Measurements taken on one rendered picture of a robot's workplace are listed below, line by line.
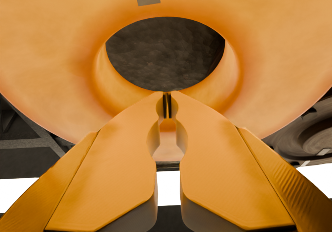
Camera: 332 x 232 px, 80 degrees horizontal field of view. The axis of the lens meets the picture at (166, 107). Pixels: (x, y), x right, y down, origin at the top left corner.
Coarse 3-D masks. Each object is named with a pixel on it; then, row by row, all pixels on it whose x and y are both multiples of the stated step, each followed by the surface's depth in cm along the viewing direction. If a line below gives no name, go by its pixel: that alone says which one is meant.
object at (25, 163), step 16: (0, 112) 840; (0, 128) 841; (16, 128) 875; (0, 160) 774; (16, 160) 771; (32, 160) 767; (48, 160) 763; (0, 176) 731; (16, 176) 728; (32, 176) 725; (160, 208) 631; (176, 208) 629; (160, 224) 602; (176, 224) 600
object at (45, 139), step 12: (12, 108) 419; (24, 132) 531; (36, 132) 487; (48, 132) 515; (0, 144) 532; (12, 144) 534; (24, 144) 535; (36, 144) 537; (48, 144) 529; (60, 144) 540; (72, 144) 542; (60, 156) 582
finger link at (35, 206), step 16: (80, 144) 8; (64, 160) 7; (80, 160) 7; (48, 176) 6; (64, 176) 6; (32, 192) 6; (48, 192) 6; (64, 192) 6; (16, 208) 6; (32, 208) 5; (48, 208) 5; (0, 224) 5; (16, 224) 5; (32, 224) 5
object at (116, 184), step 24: (120, 120) 9; (144, 120) 9; (96, 144) 8; (120, 144) 8; (144, 144) 7; (96, 168) 7; (120, 168) 7; (144, 168) 6; (72, 192) 6; (96, 192) 6; (120, 192) 6; (144, 192) 6; (72, 216) 5; (96, 216) 5; (120, 216) 5; (144, 216) 6
